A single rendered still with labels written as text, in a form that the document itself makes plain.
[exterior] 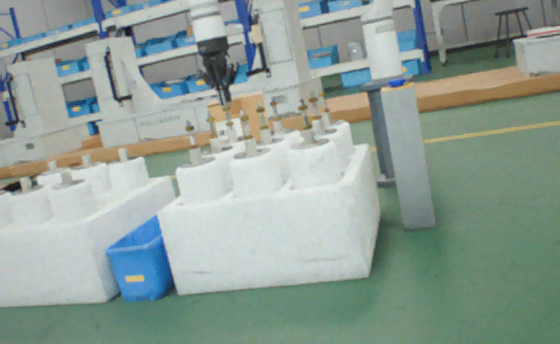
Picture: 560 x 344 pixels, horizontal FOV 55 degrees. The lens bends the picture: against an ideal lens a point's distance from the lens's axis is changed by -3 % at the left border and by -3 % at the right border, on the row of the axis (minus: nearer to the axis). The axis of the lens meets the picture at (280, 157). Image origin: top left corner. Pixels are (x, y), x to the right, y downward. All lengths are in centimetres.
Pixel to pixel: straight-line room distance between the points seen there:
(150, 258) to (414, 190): 57
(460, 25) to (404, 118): 828
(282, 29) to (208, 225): 234
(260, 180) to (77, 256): 43
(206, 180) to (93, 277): 33
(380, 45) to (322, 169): 67
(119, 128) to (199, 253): 276
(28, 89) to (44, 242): 310
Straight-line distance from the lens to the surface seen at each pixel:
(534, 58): 313
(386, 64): 162
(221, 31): 132
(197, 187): 110
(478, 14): 945
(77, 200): 125
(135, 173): 143
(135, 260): 115
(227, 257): 109
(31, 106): 432
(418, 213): 124
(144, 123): 370
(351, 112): 311
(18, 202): 133
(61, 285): 129
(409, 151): 121
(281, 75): 333
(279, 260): 106
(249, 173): 105
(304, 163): 102
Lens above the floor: 42
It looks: 10 degrees down
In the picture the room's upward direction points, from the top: 12 degrees counter-clockwise
